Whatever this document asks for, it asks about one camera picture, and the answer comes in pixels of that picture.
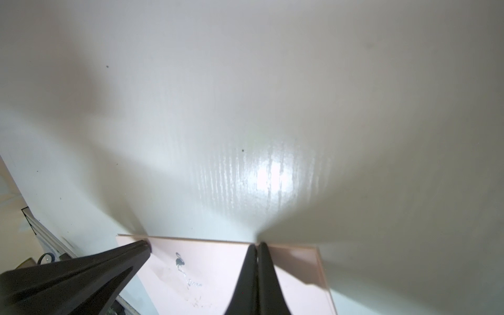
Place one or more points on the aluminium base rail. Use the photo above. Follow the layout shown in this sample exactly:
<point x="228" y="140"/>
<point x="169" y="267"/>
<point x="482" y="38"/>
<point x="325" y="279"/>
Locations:
<point x="59" y="249"/>

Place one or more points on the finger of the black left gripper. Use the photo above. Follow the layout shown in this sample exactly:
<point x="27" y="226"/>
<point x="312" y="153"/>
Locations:
<point x="84" y="285"/>

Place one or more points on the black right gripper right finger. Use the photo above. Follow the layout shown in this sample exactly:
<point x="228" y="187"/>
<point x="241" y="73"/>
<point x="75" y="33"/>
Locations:
<point x="271" y="299"/>

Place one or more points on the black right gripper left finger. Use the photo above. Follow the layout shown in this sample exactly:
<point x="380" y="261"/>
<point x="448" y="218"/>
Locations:
<point x="245" y="296"/>

